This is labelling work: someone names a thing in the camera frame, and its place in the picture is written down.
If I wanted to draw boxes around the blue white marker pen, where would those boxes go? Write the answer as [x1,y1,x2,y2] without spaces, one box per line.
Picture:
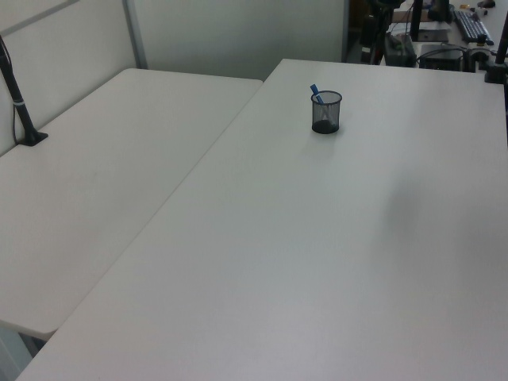
[309,83,331,122]

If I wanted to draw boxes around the black mesh pen cup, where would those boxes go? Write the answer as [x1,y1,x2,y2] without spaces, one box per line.
[310,90,343,135]

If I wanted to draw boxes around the black tripod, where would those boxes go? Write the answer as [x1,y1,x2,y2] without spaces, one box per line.
[360,0,394,67]

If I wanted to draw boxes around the green black equipment box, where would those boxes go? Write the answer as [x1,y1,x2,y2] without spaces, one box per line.
[382,33,418,68]

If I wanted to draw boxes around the black monitor stand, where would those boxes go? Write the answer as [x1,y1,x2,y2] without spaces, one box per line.
[408,0,450,43]

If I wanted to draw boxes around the black computer keyboard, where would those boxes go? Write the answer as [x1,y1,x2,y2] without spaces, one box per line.
[452,9,495,44]

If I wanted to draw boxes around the grey partition frame post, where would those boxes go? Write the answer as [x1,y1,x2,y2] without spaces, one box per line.
[121,0,148,70]

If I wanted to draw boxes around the black camera stand pole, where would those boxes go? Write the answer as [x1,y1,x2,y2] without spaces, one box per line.
[0,34,49,148]

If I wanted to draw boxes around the black clamped pole mount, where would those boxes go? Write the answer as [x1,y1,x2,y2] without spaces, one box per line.
[483,26,508,85]

